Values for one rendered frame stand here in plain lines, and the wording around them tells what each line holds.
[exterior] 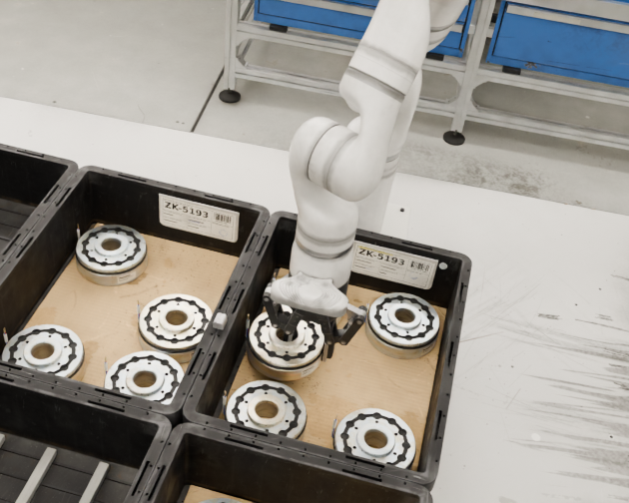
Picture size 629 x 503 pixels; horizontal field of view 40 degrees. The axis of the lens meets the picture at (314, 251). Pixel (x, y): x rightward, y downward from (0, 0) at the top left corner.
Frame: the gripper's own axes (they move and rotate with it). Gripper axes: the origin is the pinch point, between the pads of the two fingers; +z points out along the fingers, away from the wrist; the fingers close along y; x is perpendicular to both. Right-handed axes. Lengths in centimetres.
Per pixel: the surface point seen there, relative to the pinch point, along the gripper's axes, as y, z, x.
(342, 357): -4.6, 4.7, -3.1
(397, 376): -12.6, 4.6, -2.2
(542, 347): -35.4, 17.9, -27.1
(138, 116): 92, 90, -160
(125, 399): 17.6, -5.6, 19.7
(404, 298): -11.1, 1.8, -14.5
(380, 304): -8.0, 1.8, -12.2
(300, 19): 43, 55, -186
